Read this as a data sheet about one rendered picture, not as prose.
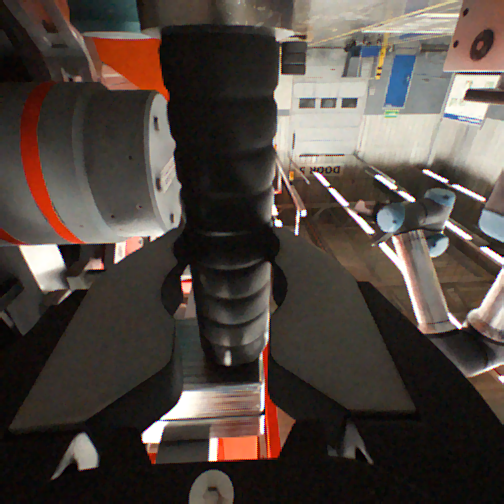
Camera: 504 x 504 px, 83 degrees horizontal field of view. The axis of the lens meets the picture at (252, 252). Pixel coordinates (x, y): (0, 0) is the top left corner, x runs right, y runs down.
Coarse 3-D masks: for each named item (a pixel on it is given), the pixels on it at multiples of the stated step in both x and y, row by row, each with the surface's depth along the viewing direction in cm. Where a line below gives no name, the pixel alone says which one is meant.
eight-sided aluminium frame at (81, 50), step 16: (16, 0) 33; (32, 0) 36; (48, 0) 34; (64, 0) 36; (16, 16) 35; (32, 16) 36; (48, 16) 39; (64, 16) 36; (32, 32) 37; (48, 32) 39; (64, 32) 37; (48, 48) 39; (64, 48) 40; (80, 48) 40; (48, 64) 41; (64, 64) 41; (80, 64) 41; (96, 64) 43; (64, 80) 42; (96, 80) 43; (80, 256) 48; (96, 256) 51; (112, 256) 48
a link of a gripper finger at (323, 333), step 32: (288, 256) 9; (320, 256) 9; (288, 288) 8; (320, 288) 8; (352, 288) 8; (288, 320) 7; (320, 320) 7; (352, 320) 7; (288, 352) 6; (320, 352) 6; (352, 352) 6; (384, 352) 6; (288, 384) 6; (320, 384) 6; (352, 384) 6; (384, 384) 6; (320, 416) 6; (384, 416) 5
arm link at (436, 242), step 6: (426, 234) 85; (432, 234) 84; (438, 234) 84; (426, 240) 85; (432, 240) 84; (438, 240) 83; (444, 240) 84; (432, 246) 84; (438, 246) 84; (444, 246) 85; (432, 252) 85; (438, 252) 86
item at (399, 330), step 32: (384, 320) 7; (416, 352) 6; (416, 384) 6; (448, 384) 6; (352, 416) 5; (416, 416) 5; (448, 416) 5; (480, 416) 5; (352, 448) 5; (384, 448) 5; (416, 448) 5; (448, 448) 5; (480, 448) 5; (416, 480) 4; (448, 480) 4; (480, 480) 4
